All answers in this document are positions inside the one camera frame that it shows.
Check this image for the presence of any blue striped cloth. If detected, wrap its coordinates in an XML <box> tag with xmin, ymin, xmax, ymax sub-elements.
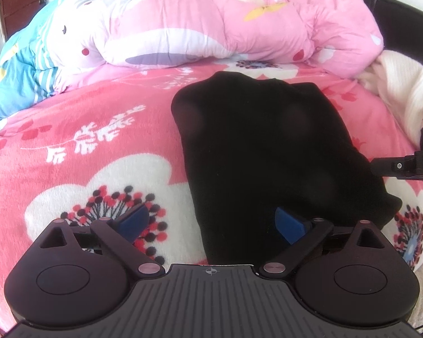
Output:
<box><xmin>0</xmin><ymin>7</ymin><xmax>62</xmax><ymax>127</ymax></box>

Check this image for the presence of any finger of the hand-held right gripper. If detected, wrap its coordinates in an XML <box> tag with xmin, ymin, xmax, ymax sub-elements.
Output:
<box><xmin>370</xmin><ymin>154</ymin><xmax>418</xmax><ymax>180</ymax></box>

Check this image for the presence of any pink floral blanket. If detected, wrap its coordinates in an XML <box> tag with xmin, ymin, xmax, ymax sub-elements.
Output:
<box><xmin>0</xmin><ymin>54</ymin><xmax>423</xmax><ymax>324</ymax></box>

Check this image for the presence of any dark bed headboard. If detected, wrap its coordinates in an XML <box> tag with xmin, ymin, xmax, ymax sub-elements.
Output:
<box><xmin>352</xmin><ymin>0</ymin><xmax>423</xmax><ymax>74</ymax></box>

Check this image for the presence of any white knitted sweater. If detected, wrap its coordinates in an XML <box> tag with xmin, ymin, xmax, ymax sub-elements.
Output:
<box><xmin>358</xmin><ymin>50</ymin><xmax>423</xmax><ymax>148</ymax></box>

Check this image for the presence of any pink and white quilt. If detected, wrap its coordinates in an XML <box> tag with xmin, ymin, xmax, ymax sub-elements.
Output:
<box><xmin>46</xmin><ymin>0</ymin><xmax>385</xmax><ymax>78</ymax></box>

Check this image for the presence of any black sweater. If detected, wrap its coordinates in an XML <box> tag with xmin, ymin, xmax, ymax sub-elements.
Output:
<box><xmin>171</xmin><ymin>70</ymin><xmax>403</xmax><ymax>266</ymax></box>

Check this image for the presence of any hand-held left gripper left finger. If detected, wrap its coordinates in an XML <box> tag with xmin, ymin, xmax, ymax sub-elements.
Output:
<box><xmin>39</xmin><ymin>204</ymin><xmax>164</xmax><ymax>279</ymax></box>

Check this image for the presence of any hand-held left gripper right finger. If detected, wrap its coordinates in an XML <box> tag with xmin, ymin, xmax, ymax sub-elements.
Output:
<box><xmin>274</xmin><ymin>206</ymin><xmax>388</xmax><ymax>279</ymax></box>

